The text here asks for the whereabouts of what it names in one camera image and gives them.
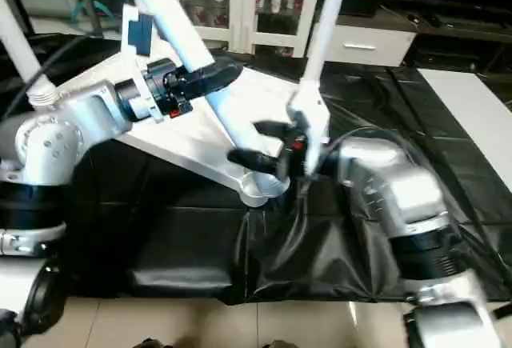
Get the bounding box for black low desk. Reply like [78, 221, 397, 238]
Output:
[379, 0, 512, 71]

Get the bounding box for grey pole stand blue brackets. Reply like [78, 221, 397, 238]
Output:
[70, 0, 117, 37]

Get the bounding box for white drawer cabinet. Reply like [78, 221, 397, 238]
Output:
[331, 23, 417, 67]

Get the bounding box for white flat board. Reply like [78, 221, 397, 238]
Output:
[418, 68, 512, 181]

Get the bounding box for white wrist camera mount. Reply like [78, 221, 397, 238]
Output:
[119, 3, 167, 126]
[286, 82, 332, 176]

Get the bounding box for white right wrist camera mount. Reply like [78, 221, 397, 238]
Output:
[286, 82, 332, 176]

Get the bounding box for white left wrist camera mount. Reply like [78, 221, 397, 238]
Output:
[119, 3, 167, 126]

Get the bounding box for white glass door cabinet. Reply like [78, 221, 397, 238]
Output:
[175, 0, 327, 58]

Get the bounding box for white plastic table leg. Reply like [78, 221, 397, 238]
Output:
[298, 0, 354, 89]
[118, 0, 283, 159]
[0, 0, 57, 107]

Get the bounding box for black work mat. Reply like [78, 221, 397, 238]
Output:
[0, 31, 512, 305]

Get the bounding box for white plastic table top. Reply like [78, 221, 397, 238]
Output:
[27, 38, 321, 208]

